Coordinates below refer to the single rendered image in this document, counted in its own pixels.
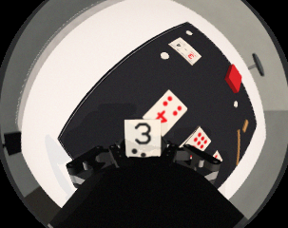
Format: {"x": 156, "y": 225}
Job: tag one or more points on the red rectangular block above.
{"x": 233, "y": 78}

